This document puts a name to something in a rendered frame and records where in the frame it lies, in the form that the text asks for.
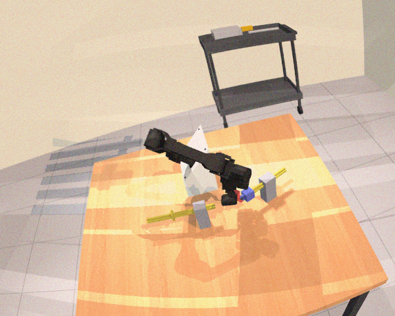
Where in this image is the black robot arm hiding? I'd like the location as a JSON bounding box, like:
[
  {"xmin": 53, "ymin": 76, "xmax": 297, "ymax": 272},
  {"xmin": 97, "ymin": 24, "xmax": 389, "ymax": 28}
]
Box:
[{"xmin": 144, "ymin": 128, "xmax": 251, "ymax": 190}]

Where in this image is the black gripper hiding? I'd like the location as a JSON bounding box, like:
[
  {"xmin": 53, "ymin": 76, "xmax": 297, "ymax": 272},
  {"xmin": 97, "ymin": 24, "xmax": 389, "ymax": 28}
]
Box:
[{"xmin": 221, "ymin": 178, "xmax": 238, "ymax": 206}]

